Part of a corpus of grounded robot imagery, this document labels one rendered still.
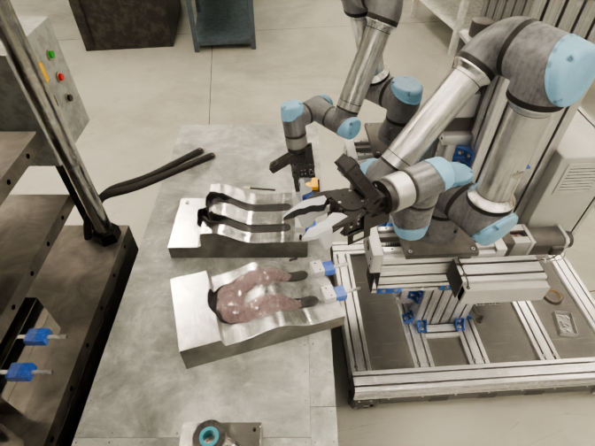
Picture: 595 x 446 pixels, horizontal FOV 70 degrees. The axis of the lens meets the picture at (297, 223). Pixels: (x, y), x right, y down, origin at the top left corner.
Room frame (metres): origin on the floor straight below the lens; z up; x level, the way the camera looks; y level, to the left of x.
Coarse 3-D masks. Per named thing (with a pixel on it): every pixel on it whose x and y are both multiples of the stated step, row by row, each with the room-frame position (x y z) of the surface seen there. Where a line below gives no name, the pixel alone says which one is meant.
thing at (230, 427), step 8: (184, 424) 0.38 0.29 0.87; (192, 424) 0.38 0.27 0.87; (224, 424) 0.38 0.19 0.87; (232, 424) 0.38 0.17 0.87; (240, 424) 0.38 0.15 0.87; (248, 424) 0.38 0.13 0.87; (256, 424) 0.38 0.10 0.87; (184, 432) 0.36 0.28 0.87; (192, 432) 0.36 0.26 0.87; (232, 432) 0.36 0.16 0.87; (240, 432) 0.36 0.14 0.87; (248, 432) 0.36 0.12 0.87; (256, 432) 0.36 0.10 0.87; (184, 440) 0.34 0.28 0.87; (208, 440) 0.35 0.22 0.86; (232, 440) 0.34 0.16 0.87; (240, 440) 0.34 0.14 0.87; (248, 440) 0.34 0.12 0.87; (256, 440) 0.34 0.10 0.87
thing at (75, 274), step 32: (64, 256) 1.01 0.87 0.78; (96, 256) 1.01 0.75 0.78; (32, 288) 0.86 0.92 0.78; (64, 288) 0.86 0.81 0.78; (96, 288) 0.86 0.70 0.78; (64, 320) 0.73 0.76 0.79; (96, 320) 0.75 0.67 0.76; (64, 352) 0.62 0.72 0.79; (64, 384) 0.52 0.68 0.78; (0, 416) 0.43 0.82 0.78; (32, 416) 0.43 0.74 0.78; (64, 416) 0.45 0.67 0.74
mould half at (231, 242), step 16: (224, 192) 1.20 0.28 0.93; (240, 192) 1.23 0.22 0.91; (192, 208) 1.19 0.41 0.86; (224, 208) 1.12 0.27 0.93; (240, 208) 1.14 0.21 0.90; (176, 224) 1.10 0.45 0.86; (192, 224) 1.10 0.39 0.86; (208, 224) 1.03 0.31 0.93; (256, 224) 1.08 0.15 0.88; (176, 240) 1.02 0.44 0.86; (192, 240) 1.02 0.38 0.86; (208, 240) 0.99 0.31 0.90; (224, 240) 0.99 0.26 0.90; (240, 240) 0.99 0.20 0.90; (256, 240) 1.00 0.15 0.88; (272, 240) 1.00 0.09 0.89; (288, 240) 0.99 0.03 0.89; (176, 256) 0.99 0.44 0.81; (192, 256) 0.99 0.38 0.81; (208, 256) 0.99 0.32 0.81; (224, 256) 0.99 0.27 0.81; (240, 256) 0.99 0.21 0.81; (256, 256) 0.99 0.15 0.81; (272, 256) 0.99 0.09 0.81; (288, 256) 0.99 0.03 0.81; (304, 256) 0.99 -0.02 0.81
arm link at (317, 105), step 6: (318, 96) 1.30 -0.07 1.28; (324, 96) 1.30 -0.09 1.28; (306, 102) 1.26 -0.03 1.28; (312, 102) 1.26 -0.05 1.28; (318, 102) 1.26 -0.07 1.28; (324, 102) 1.26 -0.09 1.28; (330, 102) 1.29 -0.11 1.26; (312, 108) 1.24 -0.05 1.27; (318, 108) 1.24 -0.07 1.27; (324, 108) 1.23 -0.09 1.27; (312, 114) 1.23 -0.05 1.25; (318, 114) 1.22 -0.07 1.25; (312, 120) 1.22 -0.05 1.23; (318, 120) 1.22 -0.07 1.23
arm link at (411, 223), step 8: (408, 208) 0.64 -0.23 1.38; (416, 208) 0.64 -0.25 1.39; (432, 208) 0.64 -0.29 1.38; (392, 216) 0.68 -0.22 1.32; (400, 216) 0.66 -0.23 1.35; (408, 216) 0.64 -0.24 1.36; (416, 216) 0.63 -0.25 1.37; (424, 216) 0.63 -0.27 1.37; (400, 224) 0.65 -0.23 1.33; (408, 224) 0.64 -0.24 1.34; (416, 224) 0.63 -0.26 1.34; (424, 224) 0.64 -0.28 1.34; (400, 232) 0.65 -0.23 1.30; (408, 232) 0.64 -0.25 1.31; (416, 232) 0.63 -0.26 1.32; (424, 232) 0.64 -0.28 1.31; (408, 240) 0.64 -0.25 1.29
